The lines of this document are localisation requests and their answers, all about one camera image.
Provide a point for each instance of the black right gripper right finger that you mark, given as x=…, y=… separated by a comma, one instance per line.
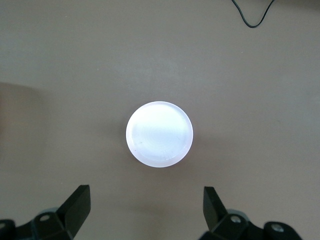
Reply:
x=232, y=227

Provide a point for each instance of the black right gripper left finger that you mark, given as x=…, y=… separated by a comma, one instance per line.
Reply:
x=50, y=227

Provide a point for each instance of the pale pink round plate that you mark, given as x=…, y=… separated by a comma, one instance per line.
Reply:
x=160, y=135

